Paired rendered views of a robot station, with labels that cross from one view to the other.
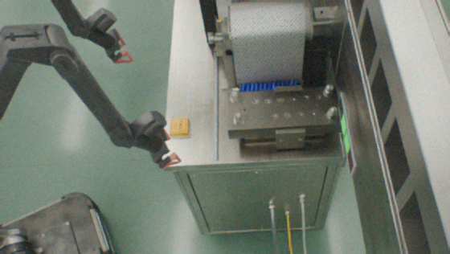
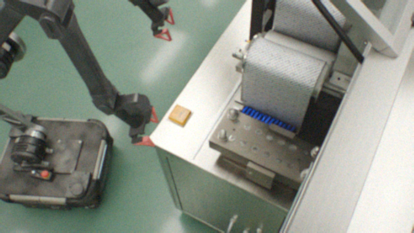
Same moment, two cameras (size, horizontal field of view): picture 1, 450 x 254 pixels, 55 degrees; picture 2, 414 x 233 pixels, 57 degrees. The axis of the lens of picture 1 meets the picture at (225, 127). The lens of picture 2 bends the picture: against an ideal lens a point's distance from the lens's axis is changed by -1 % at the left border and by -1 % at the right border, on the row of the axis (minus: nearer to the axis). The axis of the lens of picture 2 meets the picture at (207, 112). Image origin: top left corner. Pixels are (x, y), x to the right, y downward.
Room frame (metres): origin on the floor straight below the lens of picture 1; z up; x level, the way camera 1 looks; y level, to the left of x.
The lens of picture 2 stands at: (0.19, -0.28, 2.27)
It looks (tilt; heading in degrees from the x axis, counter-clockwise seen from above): 58 degrees down; 24
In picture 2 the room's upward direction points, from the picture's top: 4 degrees counter-clockwise
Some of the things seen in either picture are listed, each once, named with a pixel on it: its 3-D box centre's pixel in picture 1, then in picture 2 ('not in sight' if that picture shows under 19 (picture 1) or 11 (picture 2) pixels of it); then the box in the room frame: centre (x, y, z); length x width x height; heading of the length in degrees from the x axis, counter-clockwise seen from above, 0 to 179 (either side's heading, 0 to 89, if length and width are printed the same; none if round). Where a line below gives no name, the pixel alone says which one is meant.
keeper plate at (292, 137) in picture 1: (290, 139); (259, 175); (0.74, -0.22, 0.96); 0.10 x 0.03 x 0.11; 82
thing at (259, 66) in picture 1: (268, 67); (273, 103); (0.96, -0.19, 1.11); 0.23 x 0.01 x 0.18; 82
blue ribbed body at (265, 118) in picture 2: (271, 86); (269, 121); (0.94, -0.19, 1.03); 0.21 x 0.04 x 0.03; 82
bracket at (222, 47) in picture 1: (225, 60); (244, 77); (1.08, -0.05, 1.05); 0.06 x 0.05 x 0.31; 82
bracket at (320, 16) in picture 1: (323, 14); (340, 81); (0.99, -0.38, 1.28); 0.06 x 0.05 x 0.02; 82
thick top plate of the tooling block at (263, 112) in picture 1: (284, 112); (267, 149); (0.84, -0.21, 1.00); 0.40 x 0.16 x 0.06; 82
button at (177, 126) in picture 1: (179, 127); (179, 114); (0.91, 0.17, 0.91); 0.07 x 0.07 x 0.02; 82
